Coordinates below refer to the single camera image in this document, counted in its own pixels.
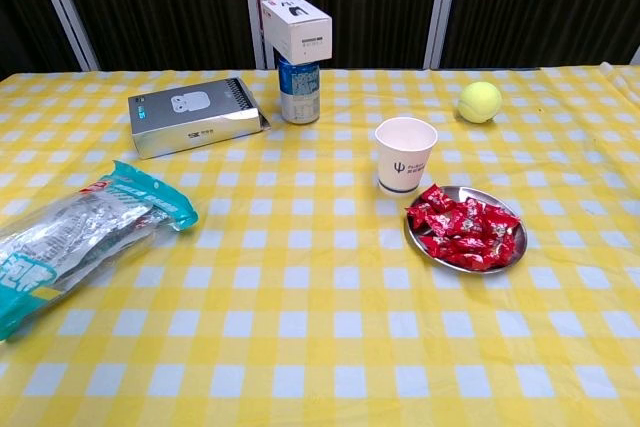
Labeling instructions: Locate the yellow white checked tablecloth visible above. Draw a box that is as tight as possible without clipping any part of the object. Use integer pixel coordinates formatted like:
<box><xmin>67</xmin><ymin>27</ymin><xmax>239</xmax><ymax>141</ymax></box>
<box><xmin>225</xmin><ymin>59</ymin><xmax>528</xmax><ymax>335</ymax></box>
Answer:
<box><xmin>0</xmin><ymin>65</ymin><xmax>640</xmax><ymax>427</ymax></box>

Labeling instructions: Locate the white paper cup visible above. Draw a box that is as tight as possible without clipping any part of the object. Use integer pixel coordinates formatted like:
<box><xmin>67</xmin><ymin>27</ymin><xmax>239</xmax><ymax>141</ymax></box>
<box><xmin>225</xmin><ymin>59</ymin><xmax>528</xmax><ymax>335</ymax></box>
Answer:
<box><xmin>374</xmin><ymin>116</ymin><xmax>440</xmax><ymax>197</ymax></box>

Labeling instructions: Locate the round steel plate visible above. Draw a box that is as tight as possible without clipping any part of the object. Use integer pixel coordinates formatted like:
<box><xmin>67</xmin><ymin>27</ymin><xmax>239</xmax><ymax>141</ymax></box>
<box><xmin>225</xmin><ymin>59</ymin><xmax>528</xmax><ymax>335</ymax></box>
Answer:
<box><xmin>403</xmin><ymin>185</ymin><xmax>529</xmax><ymax>275</ymax></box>

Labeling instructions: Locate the yellow tennis ball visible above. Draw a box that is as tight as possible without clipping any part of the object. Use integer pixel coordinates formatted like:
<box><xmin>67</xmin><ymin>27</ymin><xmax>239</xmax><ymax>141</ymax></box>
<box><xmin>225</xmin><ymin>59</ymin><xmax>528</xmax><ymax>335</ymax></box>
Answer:
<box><xmin>457</xmin><ymin>80</ymin><xmax>504</xmax><ymax>125</ymax></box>

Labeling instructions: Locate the red candy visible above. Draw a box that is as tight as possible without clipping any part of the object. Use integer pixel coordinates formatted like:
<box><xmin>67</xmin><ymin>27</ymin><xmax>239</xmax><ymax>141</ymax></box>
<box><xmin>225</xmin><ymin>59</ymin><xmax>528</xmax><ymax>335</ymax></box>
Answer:
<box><xmin>439</xmin><ymin>214</ymin><xmax>481</xmax><ymax>241</ymax></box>
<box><xmin>472</xmin><ymin>226</ymin><xmax>507</xmax><ymax>248</ymax></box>
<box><xmin>457</xmin><ymin>196</ymin><xmax>489</xmax><ymax>222</ymax></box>
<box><xmin>482</xmin><ymin>207</ymin><xmax>523</xmax><ymax>237</ymax></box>
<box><xmin>418</xmin><ymin>234</ymin><xmax>454</xmax><ymax>259</ymax></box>
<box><xmin>405</xmin><ymin>205</ymin><xmax>441</xmax><ymax>232</ymax></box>
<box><xmin>418</xmin><ymin>184</ymin><xmax>457</xmax><ymax>214</ymax></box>
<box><xmin>477</xmin><ymin>239</ymin><xmax>517</xmax><ymax>272</ymax></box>
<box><xmin>444</xmin><ymin>240</ymin><xmax>484</xmax><ymax>267</ymax></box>

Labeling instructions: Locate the small white carton box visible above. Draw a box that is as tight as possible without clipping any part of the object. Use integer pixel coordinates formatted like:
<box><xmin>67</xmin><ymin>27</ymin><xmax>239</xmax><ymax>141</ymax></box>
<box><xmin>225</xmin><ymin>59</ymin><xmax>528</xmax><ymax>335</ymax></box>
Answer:
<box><xmin>260</xmin><ymin>0</ymin><xmax>334</xmax><ymax>63</ymax></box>

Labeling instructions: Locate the teal silver snack bag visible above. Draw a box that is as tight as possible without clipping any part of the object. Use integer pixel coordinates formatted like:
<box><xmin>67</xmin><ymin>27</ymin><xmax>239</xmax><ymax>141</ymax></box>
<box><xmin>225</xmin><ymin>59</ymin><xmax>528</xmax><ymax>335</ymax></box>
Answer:
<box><xmin>0</xmin><ymin>159</ymin><xmax>200</xmax><ymax>343</ymax></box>

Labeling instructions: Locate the silver earbuds box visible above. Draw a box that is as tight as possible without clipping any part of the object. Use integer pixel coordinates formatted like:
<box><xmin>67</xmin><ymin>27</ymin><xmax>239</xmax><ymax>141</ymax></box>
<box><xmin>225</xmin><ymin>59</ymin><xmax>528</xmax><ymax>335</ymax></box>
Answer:
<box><xmin>127</xmin><ymin>76</ymin><xmax>272</xmax><ymax>161</ymax></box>

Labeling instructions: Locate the black pleated curtain panel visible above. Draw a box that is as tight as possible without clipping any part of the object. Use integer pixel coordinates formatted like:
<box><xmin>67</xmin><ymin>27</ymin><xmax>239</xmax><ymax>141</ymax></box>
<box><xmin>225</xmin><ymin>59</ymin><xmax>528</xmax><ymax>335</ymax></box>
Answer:
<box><xmin>0</xmin><ymin>0</ymin><xmax>84</xmax><ymax>82</ymax></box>
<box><xmin>439</xmin><ymin>0</ymin><xmax>640</xmax><ymax>70</ymax></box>
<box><xmin>263</xmin><ymin>0</ymin><xmax>445</xmax><ymax>70</ymax></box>
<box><xmin>49</xmin><ymin>0</ymin><xmax>257</xmax><ymax>72</ymax></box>

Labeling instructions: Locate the blue white drink can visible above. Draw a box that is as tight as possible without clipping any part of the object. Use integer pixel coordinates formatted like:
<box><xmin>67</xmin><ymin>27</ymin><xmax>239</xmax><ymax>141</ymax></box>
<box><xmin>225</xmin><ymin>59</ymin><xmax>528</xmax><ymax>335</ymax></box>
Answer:
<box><xmin>276</xmin><ymin>56</ymin><xmax>322</xmax><ymax>126</ymax></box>

